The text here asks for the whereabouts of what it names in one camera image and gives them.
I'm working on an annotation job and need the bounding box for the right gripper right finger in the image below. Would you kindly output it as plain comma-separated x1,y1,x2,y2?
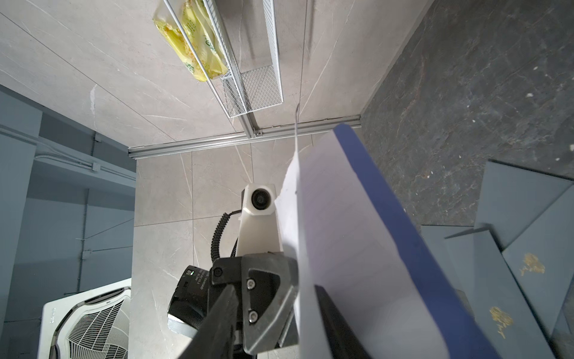
315,285,370,359

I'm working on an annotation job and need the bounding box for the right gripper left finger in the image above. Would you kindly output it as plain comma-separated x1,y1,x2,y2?
179,285,239,359

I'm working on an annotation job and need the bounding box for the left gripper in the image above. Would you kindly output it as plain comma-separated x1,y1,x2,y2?
209,252,299,356

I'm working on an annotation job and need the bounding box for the blue bordered letter paper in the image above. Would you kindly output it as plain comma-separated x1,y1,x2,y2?
275,124,498,358

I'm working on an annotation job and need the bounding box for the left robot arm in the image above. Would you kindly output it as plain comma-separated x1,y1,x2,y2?
167,213,299,358

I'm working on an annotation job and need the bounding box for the grey envelope lower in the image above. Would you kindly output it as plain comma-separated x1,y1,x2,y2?
421,225,554,358

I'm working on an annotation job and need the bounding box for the grey envelope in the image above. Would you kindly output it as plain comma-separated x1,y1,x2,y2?
502,187,573,337
421,225,554,358
475,161,573,251

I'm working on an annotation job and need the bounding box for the grey envelope left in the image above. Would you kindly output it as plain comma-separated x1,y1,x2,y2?
502,187,573,337

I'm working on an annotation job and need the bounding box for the grey envelope upper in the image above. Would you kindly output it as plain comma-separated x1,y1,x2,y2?
475,161,573,251

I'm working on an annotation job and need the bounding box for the white ceiling air conditioner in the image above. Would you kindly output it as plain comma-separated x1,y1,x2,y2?
37,279,132,358

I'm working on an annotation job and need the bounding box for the yellow packet in basket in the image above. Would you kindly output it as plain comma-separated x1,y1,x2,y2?
152,1,228,82

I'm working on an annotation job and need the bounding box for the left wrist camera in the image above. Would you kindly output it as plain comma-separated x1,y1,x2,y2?
236,183,283,257

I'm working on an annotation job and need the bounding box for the white wire mesh basket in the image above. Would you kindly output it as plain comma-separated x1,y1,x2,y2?
164,1,284,118

